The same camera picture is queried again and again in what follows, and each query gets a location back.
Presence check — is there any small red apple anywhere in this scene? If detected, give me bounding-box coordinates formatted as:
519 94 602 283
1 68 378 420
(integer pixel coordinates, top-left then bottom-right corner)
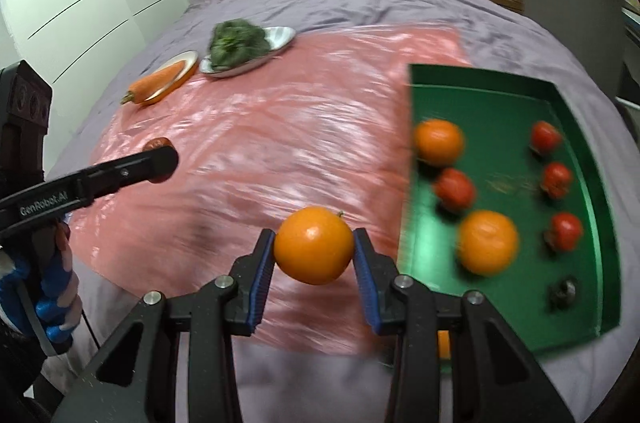
529 120 563 156

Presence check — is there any carrot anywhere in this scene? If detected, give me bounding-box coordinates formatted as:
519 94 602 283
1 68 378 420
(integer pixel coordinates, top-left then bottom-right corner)
120 60 186 104

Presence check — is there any red tomato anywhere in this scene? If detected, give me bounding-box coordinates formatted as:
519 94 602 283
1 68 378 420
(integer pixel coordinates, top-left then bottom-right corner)
540 162 574 200

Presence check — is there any dark purple plum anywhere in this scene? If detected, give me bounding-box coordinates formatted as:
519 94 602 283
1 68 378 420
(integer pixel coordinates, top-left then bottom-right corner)
548 276 579 311

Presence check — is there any green tray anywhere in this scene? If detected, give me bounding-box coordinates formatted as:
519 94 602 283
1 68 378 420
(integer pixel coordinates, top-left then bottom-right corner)
397 64 620 354

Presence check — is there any orange rimmed white plate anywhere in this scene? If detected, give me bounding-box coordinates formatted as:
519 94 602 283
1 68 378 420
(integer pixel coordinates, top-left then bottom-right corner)
129 51 198 105

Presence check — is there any large orange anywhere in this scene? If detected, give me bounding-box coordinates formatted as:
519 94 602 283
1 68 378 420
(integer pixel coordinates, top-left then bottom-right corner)
456 210 520 277

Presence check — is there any pink plastic sheet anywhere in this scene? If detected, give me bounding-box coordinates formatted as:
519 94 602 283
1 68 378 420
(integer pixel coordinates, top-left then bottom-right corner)
62 23 469 342

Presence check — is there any small orange tangerine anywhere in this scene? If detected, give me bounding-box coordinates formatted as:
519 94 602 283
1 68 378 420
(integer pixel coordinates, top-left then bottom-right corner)
413 118 465 167

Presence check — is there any large red apple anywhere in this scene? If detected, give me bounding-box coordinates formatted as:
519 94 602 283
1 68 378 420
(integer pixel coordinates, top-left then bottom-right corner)
433 168 476 214

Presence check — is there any left blue white gloved hand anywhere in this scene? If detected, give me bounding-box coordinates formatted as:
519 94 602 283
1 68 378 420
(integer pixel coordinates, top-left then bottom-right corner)
1 223 82 346

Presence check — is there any green leafy vegetable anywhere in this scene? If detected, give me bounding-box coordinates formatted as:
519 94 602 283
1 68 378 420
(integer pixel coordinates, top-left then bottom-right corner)
208 19 271 72

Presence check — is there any white oval dish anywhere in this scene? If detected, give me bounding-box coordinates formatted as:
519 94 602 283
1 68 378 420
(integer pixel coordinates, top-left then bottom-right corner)
198 25 298 80

